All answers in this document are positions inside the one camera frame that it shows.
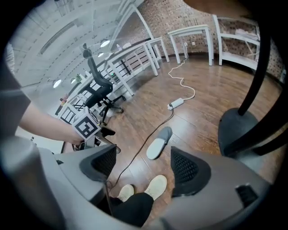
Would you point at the black office chair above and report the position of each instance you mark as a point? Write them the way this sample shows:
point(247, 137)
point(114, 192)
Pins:
point(97, 87)

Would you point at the white power strip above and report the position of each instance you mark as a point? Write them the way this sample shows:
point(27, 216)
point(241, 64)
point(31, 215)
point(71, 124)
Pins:
point(176, 103)

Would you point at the person's cream right shoe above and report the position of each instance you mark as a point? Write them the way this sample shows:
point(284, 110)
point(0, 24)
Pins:
point(157, 186)

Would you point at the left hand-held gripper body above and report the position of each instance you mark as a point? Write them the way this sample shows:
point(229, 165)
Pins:
point(86, 126)

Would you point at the person's cream shoe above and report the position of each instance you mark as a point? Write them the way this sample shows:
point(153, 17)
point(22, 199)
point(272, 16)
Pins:
point(157, 186)
point(126, 192)

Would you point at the person's cream left shoe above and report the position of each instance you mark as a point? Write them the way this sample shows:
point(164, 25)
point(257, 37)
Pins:
point(126, 192)

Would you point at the white shelf rack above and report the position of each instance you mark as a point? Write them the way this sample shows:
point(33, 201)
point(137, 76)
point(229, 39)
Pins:
point(238, 42)

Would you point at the black stand with round base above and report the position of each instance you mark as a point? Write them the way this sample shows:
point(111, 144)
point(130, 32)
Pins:
point(238, 130)

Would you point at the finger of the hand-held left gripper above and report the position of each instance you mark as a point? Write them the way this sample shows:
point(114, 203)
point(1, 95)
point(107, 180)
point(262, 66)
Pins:
point(109, 132)

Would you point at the white table with wide top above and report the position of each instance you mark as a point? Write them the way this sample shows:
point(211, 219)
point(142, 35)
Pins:
point(191, 30)

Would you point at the person's black trouser leg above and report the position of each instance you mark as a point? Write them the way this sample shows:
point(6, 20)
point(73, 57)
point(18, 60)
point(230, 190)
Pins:
point(132, 209)

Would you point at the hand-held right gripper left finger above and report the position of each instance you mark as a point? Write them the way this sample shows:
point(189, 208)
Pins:
point(101, 162)

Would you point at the person's grey shirt sleeve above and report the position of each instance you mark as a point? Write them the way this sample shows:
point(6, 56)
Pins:
point(11, 96)

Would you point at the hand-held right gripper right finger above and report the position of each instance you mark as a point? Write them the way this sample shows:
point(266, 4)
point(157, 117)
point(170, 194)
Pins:
point(186, 173)

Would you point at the white desk with black frame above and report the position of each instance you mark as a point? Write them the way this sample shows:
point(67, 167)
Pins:
point(74, 98)

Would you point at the small white table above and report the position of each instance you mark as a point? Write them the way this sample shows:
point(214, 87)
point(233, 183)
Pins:
point(157, 43)

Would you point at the long white table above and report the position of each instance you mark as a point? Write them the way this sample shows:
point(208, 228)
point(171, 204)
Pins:
point(132, 67)

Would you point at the grey and white slipper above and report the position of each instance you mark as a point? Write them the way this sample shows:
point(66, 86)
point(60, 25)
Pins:
point(158, 143)

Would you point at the person's left forearm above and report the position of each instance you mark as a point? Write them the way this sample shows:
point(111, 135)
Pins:
point(49, 125)

